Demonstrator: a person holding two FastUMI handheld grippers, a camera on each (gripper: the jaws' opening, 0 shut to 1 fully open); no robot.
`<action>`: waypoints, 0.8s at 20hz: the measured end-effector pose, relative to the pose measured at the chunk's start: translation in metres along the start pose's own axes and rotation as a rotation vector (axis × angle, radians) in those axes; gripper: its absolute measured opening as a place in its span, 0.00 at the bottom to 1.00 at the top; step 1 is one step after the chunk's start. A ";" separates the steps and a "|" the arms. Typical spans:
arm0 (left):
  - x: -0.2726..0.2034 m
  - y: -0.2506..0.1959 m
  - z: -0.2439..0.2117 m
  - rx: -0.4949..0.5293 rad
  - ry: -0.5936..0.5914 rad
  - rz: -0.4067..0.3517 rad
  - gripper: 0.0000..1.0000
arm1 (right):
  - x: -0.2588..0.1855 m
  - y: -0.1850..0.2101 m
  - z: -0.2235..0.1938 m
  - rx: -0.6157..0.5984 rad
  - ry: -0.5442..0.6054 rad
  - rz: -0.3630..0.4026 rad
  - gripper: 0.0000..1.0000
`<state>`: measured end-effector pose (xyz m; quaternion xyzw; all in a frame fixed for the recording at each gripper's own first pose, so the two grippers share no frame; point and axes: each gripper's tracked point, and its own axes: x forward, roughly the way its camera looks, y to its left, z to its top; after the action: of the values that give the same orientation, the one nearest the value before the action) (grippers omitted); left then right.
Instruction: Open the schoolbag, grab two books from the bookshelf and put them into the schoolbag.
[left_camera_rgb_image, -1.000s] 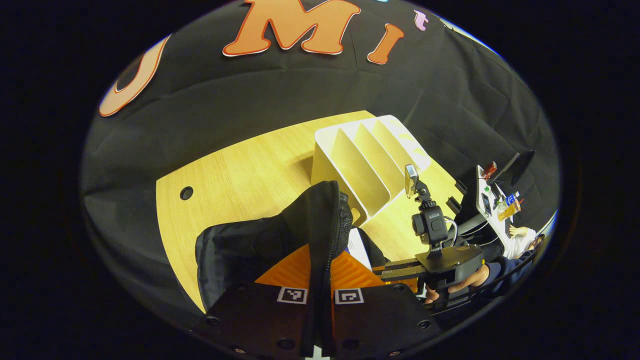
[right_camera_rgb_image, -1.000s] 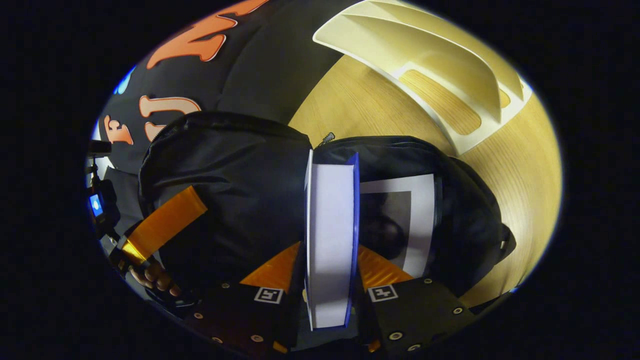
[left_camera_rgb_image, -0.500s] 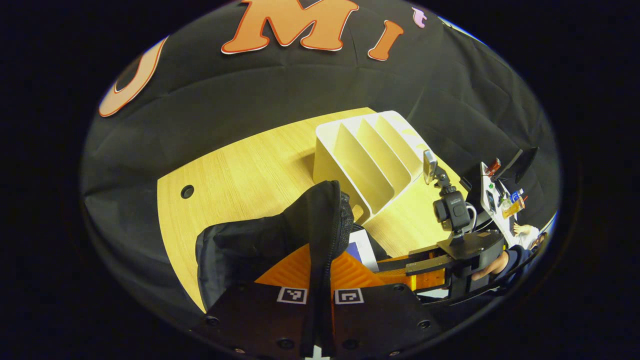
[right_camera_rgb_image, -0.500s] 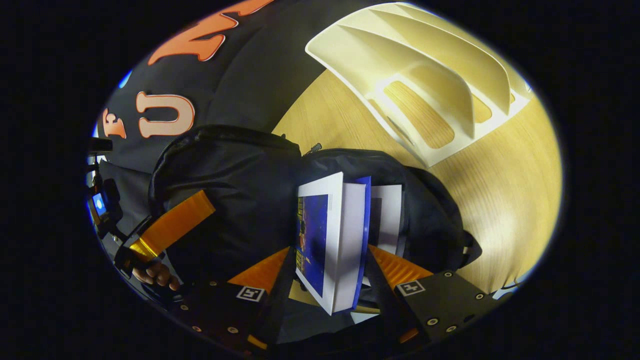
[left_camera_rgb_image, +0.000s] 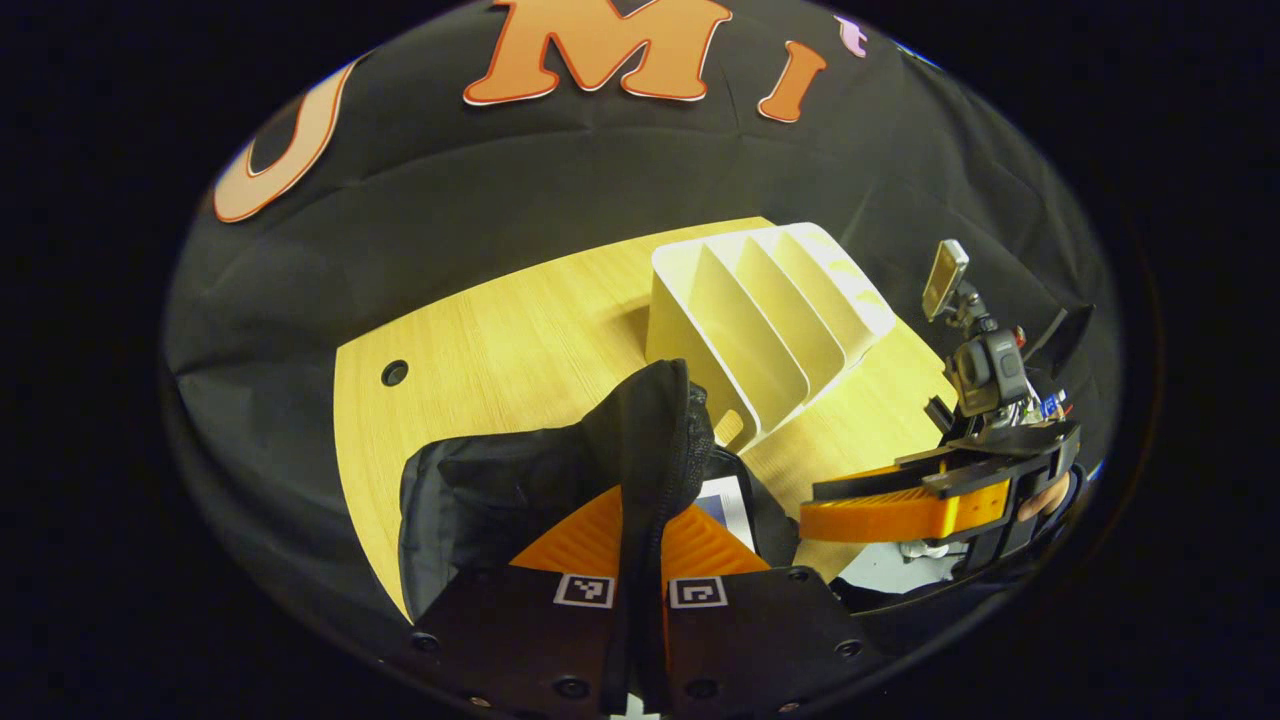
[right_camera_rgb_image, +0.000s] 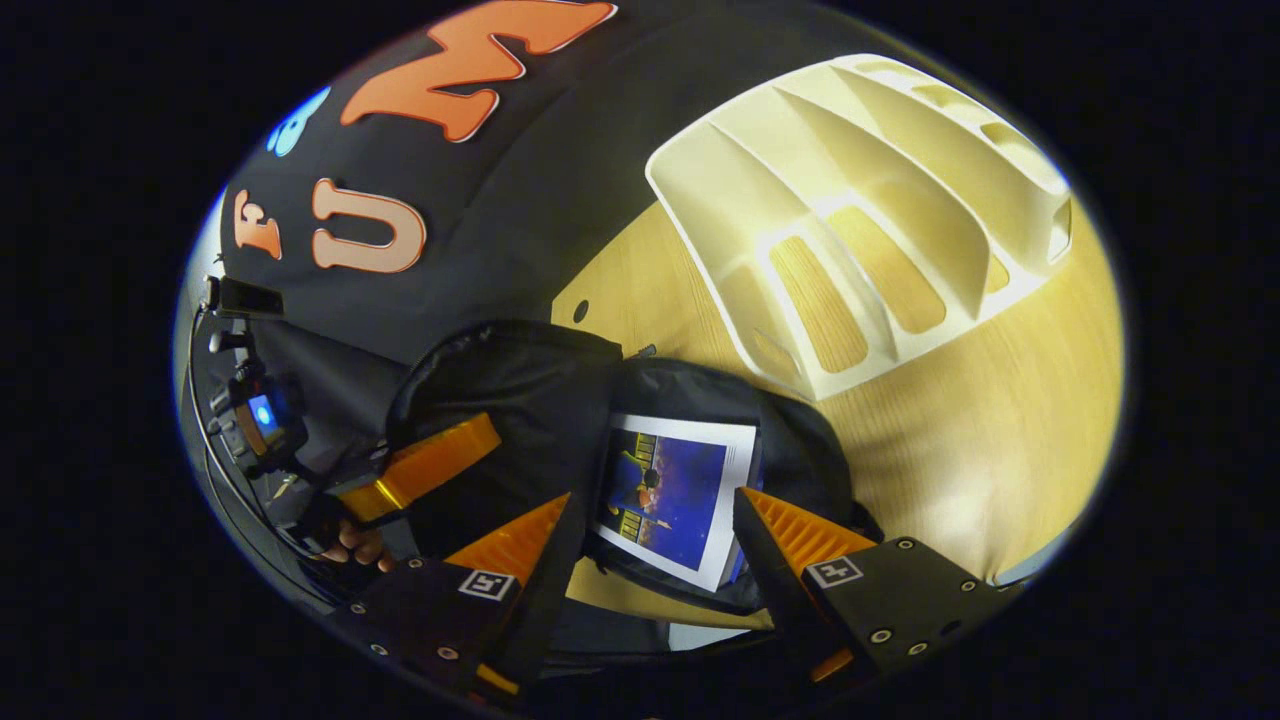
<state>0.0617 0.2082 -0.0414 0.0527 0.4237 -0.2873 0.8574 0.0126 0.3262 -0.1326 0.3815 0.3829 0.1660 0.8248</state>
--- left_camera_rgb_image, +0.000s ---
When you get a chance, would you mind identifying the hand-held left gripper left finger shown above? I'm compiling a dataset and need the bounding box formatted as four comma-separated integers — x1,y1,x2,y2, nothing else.
410,487,626,719

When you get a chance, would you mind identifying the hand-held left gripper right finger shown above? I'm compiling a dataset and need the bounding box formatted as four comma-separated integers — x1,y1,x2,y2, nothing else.
662,503,873,719

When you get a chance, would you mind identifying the white book blue picture cover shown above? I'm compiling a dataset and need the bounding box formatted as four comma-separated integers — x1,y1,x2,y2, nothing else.
693,475,758,553

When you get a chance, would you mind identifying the black schoolbag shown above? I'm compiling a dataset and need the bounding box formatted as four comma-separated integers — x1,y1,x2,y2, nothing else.
398,359,801,621

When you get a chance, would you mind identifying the white bookshelf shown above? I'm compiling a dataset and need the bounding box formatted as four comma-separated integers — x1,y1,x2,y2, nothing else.
645,222,898,454

